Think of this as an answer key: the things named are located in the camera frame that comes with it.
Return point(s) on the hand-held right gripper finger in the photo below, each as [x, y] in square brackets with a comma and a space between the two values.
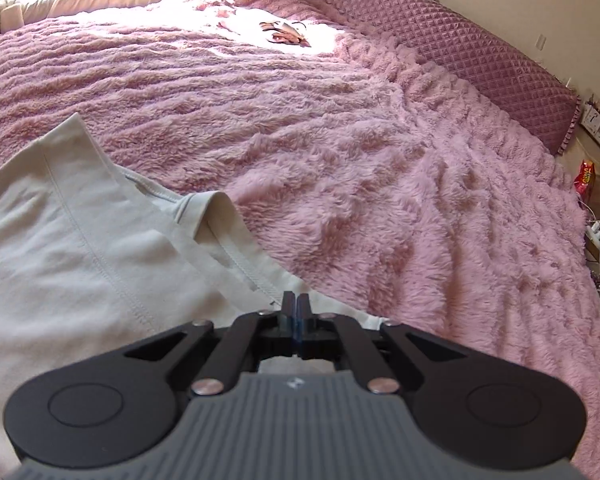
[290, 332]
[301, 332]

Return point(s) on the white printed sweatshirt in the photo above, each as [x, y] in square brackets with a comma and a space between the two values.
[80, 260]

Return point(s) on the pink fluffy blanket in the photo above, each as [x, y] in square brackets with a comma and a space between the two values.
[380, 160]

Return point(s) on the brown pink hair clip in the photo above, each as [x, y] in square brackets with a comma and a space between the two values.
[285, 34]

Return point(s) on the red snack bag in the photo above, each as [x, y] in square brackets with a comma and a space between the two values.
[585, 177]

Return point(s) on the pink quilted headboard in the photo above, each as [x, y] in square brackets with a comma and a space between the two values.
[455, 45]

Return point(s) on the white desk calendar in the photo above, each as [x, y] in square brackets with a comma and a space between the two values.
[592, 119]

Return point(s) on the pale pink quilt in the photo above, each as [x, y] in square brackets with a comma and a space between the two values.
[95, 0]

